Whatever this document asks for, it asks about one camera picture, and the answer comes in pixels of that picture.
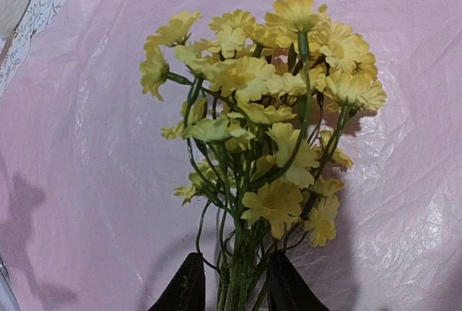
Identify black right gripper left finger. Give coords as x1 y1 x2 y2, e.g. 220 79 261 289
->
148 253 206 311

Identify pink wrapping paper sheet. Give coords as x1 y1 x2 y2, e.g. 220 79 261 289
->
1 0 461 310

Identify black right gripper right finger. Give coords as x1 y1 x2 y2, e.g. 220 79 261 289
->
266 250 329 311

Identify yellow small flower sprig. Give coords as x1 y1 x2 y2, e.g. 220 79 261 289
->
140 0 387 310

